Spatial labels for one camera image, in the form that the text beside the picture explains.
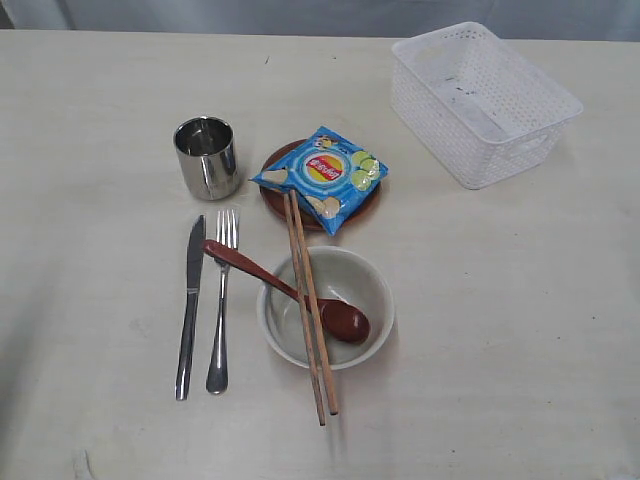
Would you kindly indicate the brown round plate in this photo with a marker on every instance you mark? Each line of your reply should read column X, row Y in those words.
column 275, row 203

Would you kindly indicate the silver metal fork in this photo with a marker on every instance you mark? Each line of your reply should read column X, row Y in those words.
column 227, row 234

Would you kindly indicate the white speckled ceramic bowl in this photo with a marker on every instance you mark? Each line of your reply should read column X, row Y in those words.
column 338, row 274

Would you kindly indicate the white plastic perforated basket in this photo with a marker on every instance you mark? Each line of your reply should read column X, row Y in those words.
column 483, row 110

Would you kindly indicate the shiny steel cup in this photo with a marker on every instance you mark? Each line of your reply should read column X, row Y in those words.
column 206, row 152

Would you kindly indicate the brown wooden spoon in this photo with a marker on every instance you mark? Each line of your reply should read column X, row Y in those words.
column 341, row 320

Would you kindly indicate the blue chips snack bag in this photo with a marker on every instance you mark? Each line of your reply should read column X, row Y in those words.
column 331, row 175

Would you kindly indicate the silver table knife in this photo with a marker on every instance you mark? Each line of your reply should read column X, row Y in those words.
column 194, row 262

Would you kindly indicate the wooden chopstick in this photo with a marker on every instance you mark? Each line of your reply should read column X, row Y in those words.
column 313, row 301
column 309, row 346

